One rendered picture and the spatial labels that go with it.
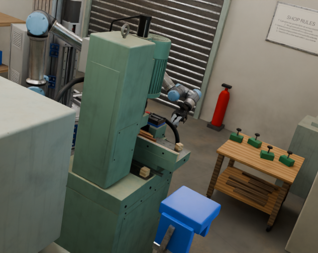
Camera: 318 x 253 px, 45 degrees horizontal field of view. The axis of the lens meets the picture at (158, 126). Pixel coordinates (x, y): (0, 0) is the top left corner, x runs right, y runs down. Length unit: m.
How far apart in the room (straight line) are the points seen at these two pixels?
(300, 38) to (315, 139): 1.35
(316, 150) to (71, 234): 2.58
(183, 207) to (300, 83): 3.71
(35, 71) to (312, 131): 2.63
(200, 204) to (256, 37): 3.74
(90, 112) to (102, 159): 0.23
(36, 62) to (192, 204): 1.41
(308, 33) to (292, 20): 0.24
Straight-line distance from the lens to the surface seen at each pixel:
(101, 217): 2.00
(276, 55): 4.86
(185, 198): 1.34
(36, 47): 2.35
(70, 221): 2.17
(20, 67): 2.98
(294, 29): 4.79
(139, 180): 2.05
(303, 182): 4.13
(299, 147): 4.01
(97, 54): 1.74
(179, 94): 2.59
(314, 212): 3.13
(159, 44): 1.95
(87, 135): 1.87
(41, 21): 2.29
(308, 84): 4.84
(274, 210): 3.34
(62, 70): 2.72
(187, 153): 2.21
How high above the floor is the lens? 1.88
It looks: 23 degrees down
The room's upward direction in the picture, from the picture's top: 13 degrees clockwise
